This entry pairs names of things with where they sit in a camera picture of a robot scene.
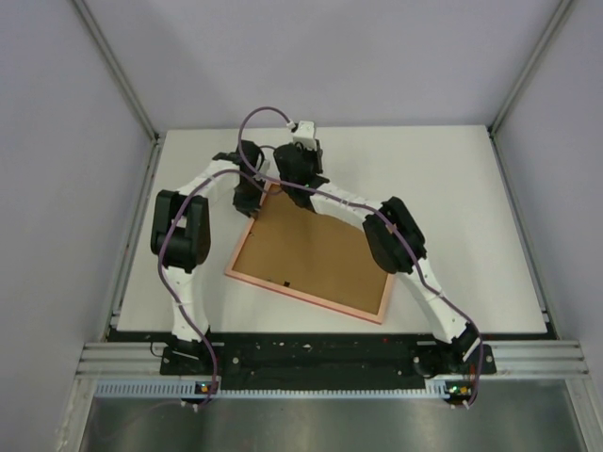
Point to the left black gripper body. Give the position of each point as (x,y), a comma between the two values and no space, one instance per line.
(246,197)

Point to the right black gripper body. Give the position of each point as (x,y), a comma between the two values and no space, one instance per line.
(310,159)

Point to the red picture frame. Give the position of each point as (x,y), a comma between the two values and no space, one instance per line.
(316,259)

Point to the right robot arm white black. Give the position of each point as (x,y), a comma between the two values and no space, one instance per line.
(396,244)

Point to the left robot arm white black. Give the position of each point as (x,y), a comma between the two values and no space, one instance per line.
(181,233)

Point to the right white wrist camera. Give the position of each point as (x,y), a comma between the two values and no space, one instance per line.
(303,133)

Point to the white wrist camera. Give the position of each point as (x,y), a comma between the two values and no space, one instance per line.
(303,133)
(264,169)

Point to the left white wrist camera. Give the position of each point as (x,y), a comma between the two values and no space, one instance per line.
(264,169)

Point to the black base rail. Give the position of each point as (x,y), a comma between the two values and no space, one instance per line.
(312,361)

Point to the left corner aluminium post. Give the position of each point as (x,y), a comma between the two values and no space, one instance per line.
(114,67)

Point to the corner aluminium post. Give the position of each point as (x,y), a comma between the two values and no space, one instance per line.
(554,25)
(114,67)

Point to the grey slotted cable duct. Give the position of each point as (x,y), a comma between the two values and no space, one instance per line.
(197,387)

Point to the right corner aluminium post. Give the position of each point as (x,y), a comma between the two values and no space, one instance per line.
(554,25)

